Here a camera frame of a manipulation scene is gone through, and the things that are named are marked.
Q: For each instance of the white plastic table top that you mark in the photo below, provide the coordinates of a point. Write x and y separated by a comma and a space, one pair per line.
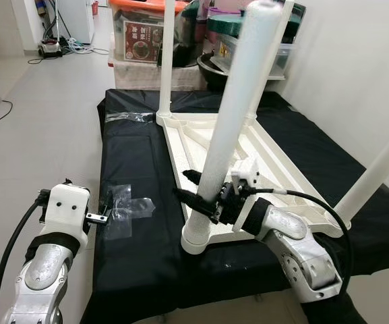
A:
282, 169

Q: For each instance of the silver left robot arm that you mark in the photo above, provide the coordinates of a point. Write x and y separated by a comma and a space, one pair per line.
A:
42, 270

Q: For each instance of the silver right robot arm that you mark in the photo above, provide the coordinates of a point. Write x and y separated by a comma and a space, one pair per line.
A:
295, 243

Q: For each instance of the black tablecloth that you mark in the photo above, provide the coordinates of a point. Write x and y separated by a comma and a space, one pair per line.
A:
147, 270

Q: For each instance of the clear tape strip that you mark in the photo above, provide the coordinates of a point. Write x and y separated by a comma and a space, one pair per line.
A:
130, 117

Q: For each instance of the black wok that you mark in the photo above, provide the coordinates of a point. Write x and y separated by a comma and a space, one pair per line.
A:
211, 74

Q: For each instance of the beige cloth covered shelf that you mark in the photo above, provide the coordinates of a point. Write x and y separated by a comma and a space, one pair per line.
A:
140, 74

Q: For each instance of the clear plastic container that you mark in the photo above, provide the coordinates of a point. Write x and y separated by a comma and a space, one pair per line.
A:
224, 50

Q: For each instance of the black bag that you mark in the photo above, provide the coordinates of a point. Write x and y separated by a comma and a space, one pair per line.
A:
187, 40

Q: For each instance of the red printed carton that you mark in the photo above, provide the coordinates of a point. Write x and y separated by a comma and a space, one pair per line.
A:
140, 40

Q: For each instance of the green round pot lid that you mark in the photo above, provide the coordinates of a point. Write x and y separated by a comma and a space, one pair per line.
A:
221, 25

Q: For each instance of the orange box lid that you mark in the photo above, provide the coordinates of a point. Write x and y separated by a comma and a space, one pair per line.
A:
147, 5

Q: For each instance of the dark teal snack bag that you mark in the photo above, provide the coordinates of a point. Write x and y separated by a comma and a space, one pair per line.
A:
294, 10

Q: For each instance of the white cabinet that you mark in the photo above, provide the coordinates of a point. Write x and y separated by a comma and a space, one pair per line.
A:
73, 17

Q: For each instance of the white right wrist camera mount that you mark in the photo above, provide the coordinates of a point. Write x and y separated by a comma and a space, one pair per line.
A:
248, 177

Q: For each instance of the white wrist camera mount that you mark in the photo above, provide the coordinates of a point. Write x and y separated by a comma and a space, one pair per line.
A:
66, 202
248, 177

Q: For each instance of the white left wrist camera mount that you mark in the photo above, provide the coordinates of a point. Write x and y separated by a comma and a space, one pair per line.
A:
66, 202

